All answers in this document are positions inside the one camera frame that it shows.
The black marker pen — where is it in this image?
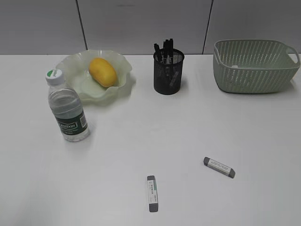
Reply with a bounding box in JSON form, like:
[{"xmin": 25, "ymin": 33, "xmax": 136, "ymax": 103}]
[
  {"xmin": 168, "ymin": 38, "xmax": 174, "ymax": 64},
  {"xmin": 154, "ymin": 43, "xmax": 162, "ymax": 63},
  {"xmin": 162, "ymin": 40, "xmax": 169, "ymax": 64}
]

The yellow mango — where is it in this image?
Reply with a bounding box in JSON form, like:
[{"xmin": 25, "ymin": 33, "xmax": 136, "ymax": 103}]
[{"xmin": 88, "ymin": 57, "xmax": 117, "ymax": 88}]

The grey eraser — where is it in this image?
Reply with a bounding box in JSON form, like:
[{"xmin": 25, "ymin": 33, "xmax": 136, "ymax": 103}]
[
  {"xmin": 147, "ymin": 175, "xmax": 158, "ymax": 212},
  {"xmin": 203, "ymin": 157, "xmax": 236, "ymax": 178},
  {"xmin": 169, "ymin": 72, "xmax": 179, "ymax": 87}
]

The clear water bottle green label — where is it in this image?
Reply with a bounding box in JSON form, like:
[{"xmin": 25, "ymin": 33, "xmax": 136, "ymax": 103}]
[{"xmin": 46, "ymin": 69, "xmax": 90, "ymax": 142}]

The black mesh pen holder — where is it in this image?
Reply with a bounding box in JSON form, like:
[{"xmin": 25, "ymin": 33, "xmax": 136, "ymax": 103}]
[{"xmin": 153, "ymin": 49, "xmax": 184, "ymax": 95}]

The pale green wavy plate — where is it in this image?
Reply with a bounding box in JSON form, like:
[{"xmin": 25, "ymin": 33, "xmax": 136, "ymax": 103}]
[{"xmin": 56, "ymin": 49, "xmax": 132, "ymax": 103}]

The green woven plastic basket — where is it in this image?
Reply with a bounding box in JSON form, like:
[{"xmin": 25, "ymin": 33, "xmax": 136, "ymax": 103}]
[{"xmin": 213, "ymin": 39, "xmax": 301, "ymax": 94}]

